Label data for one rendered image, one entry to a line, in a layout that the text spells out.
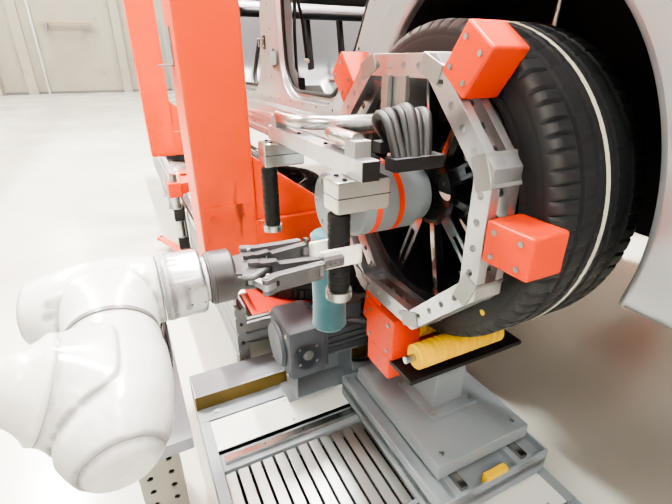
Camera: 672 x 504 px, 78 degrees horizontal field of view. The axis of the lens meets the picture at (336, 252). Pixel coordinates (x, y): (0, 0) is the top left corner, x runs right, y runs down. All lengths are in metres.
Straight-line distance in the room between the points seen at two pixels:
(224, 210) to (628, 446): 1.44
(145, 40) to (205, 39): 1.93
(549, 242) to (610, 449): 1.11
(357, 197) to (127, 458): 0.42
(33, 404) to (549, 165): 0.69
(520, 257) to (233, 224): 0.82
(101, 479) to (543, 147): 0.68
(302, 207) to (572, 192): 0.81
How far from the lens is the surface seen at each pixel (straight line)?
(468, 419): 1.27
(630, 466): 1.66
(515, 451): 1.30
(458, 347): 1.00
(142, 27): 3.08
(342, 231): 0.63
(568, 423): 1.71
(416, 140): 0.65
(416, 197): 0.85
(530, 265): 0.65
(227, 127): 1.18
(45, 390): 0.44
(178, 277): 0.57
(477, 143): 0.69
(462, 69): 0.72
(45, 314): 0.57
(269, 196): 0.94
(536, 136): 0.73
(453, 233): 0.91
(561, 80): 0.79
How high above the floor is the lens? 1.11
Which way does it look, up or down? 24 degrees down
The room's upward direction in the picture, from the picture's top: straight up
